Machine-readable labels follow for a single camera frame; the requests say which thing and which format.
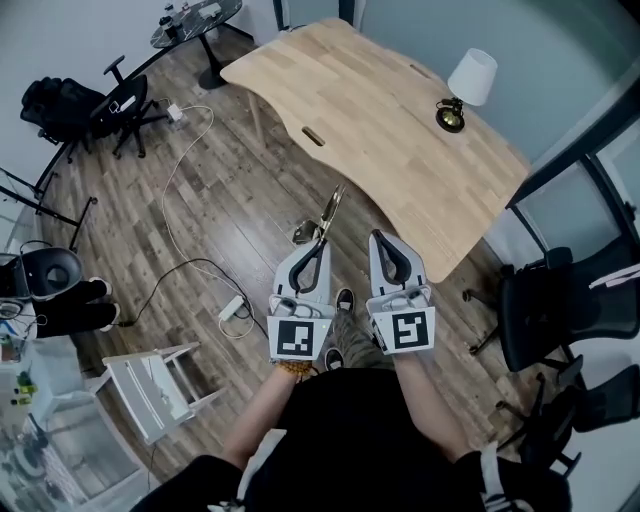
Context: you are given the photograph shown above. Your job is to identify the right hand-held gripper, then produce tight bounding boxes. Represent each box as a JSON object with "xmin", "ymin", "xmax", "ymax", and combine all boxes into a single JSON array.
[{"xmin": 365, "ymin": 229, "xmax": 437, "ymax": 356}]

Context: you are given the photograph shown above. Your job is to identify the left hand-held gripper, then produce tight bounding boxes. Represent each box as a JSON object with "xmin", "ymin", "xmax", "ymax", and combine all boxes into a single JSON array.
[{"xmin": 266, "ymin": 240, "xmax": 334, "ymax": 361}]

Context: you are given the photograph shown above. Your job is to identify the person's left forearm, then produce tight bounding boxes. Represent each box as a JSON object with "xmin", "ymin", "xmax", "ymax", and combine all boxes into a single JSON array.
[{"xmin": 222, "ymin": 367, "xmax": 314, "ymax": 469}]

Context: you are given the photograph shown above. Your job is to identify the person's right forearm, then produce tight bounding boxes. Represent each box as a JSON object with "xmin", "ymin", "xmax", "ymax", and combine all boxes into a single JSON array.
[{"xmin": 394, "ymin": 352, "xmax": 474, "ymax": 464}]

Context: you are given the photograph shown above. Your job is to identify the white power strip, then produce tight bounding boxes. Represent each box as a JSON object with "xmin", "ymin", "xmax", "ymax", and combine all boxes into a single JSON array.
[{"xmin": 218, "ymin": 295, "xmax": 245, "ymax": 322}]

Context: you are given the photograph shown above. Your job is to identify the person's camouflage trousers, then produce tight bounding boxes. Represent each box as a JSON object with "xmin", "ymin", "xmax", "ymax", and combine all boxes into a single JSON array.
[{"xmin": 327, "ymin": 309, "xmax": 396, "ymax": 372}]

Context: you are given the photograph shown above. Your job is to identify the black office chair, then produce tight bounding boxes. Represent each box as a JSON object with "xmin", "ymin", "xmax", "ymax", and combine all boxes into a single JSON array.
[
  {"xmin": 494, "ymin": 354, "xmax": 640, "ymax": 481},
  {"xmin": 462, "ymin": 247, "xmax": 640, "ymax": 374},
  {"xmin": 89, "ymin": 55, "xmax": 169, "ymax": 161}
]

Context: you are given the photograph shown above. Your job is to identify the person's black shirt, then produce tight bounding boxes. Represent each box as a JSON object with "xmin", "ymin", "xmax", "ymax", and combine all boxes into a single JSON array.
[{"xmin": 134, "ymin": 367, "xmax": 574, "ymax": 512}]

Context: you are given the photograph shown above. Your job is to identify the white stool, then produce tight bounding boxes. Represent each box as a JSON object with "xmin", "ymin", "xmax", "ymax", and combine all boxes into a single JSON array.
[{"xmin": 102, "ymin": 342, "xmax": 229, "ymax": 446}]

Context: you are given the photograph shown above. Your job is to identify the white shade table lamp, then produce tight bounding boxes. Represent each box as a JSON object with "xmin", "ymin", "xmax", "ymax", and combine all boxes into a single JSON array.
[{"xmin": 434, "ymin": 47, "xmax": 499, "ymax": 134}]

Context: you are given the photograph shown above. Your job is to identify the white side table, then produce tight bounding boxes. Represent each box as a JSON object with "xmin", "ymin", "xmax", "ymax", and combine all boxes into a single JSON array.
[{"xmin": 0, "ymin": 324, "xmax": 101, "ymax": 426}]

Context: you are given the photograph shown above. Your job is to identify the round black marble table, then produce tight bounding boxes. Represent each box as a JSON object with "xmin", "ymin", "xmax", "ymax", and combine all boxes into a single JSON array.
[{"xmin": 151, "ymin": 0, "xmax": 256, "ymax": 91}]

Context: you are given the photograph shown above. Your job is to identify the brown beaded bracelet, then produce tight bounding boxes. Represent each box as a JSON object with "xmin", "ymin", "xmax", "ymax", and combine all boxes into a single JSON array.
[{"xmin": 277, "ymin": 359, "xmax": 317, "ymax": 382}]

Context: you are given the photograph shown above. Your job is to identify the black cable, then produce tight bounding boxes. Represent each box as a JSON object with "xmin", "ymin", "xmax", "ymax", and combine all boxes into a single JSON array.
[{"xmin": 117, "ymin": 258, "xmax": 271, "ymax": 336}]

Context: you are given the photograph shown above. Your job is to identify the white cable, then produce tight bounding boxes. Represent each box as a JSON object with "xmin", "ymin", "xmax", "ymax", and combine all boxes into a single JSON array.
[{"xmin": 162, "ymin": 104, "xmax": 241, "ymax": 301}]

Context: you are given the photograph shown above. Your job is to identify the pale pink strap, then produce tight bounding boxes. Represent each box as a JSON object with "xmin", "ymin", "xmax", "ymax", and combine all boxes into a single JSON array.
[{"xmin": 589, "ymin": 267, "xmax": 640, "ymax": 291}]

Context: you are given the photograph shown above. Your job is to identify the black ring-shaped seat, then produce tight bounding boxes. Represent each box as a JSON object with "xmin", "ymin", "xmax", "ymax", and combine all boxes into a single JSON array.
[{"xmin": 22, "ymin": 247, "xmax": 84, "ymax": 301}]

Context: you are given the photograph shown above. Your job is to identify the black frame glass table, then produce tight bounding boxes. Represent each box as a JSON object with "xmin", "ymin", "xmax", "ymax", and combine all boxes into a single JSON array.
[{"xmin": 0, "ymin": 167, "xmax": 99, "ymax": 251}]

